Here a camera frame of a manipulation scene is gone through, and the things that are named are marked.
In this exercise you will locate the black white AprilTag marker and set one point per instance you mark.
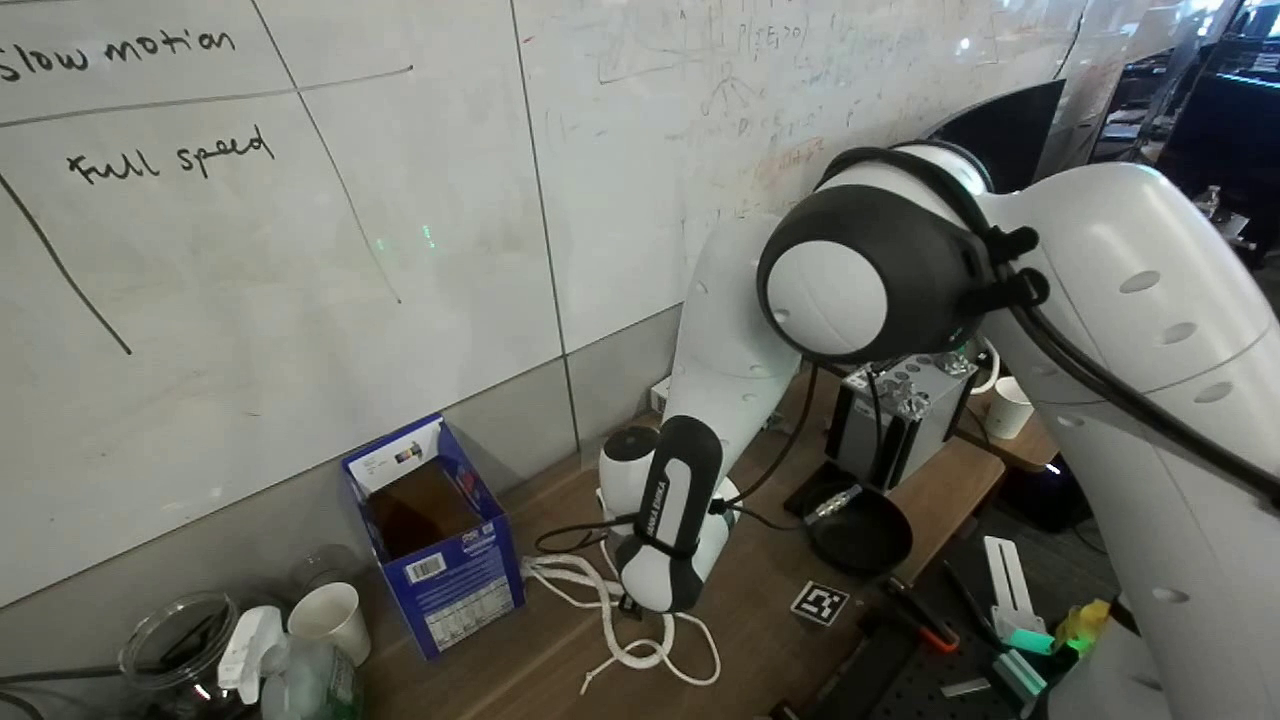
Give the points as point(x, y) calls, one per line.
point(821, 600)

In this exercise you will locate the white plastic strip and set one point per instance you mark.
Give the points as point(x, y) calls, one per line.
point(1010, 580)

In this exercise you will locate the grey battery with foil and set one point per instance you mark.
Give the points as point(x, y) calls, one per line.
point(887, 426)

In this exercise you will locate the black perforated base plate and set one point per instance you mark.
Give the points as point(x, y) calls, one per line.
point(962, 586)

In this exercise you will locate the clear glass jar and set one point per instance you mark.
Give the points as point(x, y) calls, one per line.
point(174, 642)

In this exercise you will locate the teal plastic part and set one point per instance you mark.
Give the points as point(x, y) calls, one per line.
point(1025, 667)

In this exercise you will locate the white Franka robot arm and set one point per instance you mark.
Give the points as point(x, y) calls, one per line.
point(1146, 294)

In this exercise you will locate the white paper cup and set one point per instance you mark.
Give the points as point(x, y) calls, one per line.
point(327, 627)
point(1005, 409)

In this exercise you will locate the black bowl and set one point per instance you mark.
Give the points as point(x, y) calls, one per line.
point(863, 535)

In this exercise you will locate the yellow green plastic part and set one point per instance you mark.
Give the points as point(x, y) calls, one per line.
point(1086, 627)

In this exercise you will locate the blue Oreo cardboard box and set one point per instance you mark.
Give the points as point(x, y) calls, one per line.
point(455, 586)

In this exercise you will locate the black bulky object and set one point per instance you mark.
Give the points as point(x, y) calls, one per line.
point(1047, 494)

